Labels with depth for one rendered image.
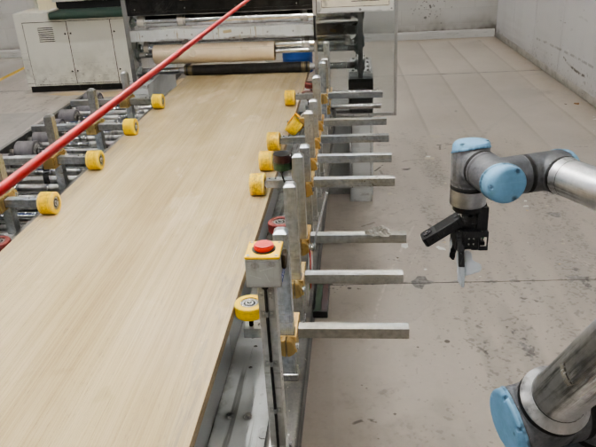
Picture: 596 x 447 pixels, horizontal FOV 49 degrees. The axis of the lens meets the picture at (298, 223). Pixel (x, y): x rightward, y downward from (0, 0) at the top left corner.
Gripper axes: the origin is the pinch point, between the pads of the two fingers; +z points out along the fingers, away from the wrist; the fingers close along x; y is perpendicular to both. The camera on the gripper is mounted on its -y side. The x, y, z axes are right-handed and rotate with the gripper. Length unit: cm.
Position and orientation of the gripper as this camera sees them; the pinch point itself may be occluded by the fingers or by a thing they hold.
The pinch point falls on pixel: (454, 273)
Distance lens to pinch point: 177.1
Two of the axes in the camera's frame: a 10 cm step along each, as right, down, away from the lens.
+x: 0.5, -4.3, 9.0
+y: 10.0, -0.3, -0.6
